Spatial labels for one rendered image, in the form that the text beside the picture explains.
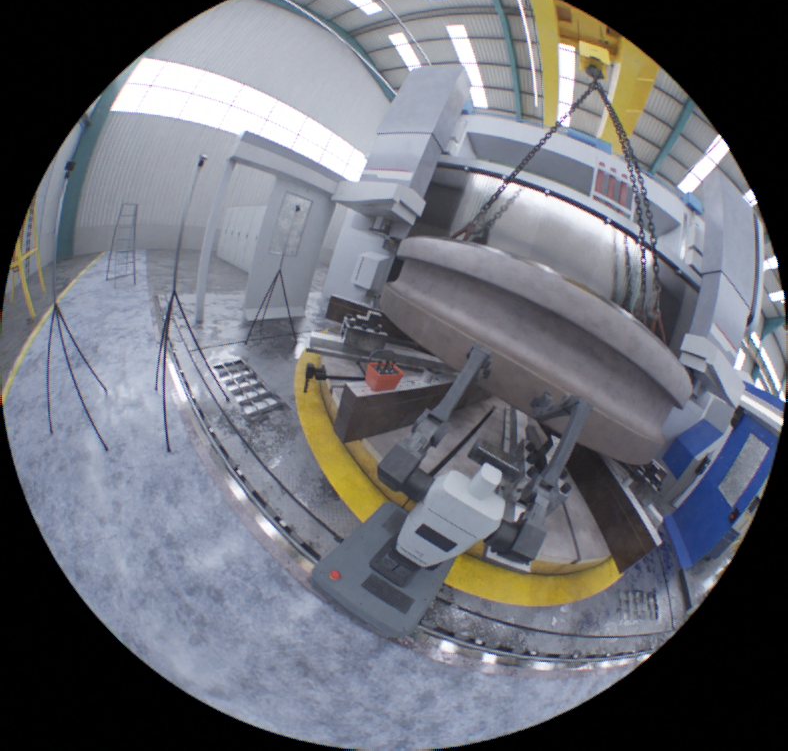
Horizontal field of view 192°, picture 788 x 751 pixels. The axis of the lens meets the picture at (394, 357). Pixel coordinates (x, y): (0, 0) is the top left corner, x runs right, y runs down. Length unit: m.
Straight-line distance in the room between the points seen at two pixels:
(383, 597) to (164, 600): 1.07
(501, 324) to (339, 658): 2.19
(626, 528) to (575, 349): 1.54
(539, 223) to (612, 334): 3.70
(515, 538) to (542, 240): 4.73
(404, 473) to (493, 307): 1.37
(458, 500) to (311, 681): 1.16
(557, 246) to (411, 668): 5.49
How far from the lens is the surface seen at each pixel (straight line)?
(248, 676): 1.44
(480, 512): 0.65
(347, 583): 1.16
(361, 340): 2.43
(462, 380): 0.84
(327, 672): 1.42
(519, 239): 4.93
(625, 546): 2.35
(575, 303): 1.58
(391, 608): 1.19
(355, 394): 1.29
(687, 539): 5.23
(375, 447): 1.57
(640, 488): 3.30
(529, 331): 1.69
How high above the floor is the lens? 1.38
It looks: 21 degrees down
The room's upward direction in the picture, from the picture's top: 20 degrees clockwise
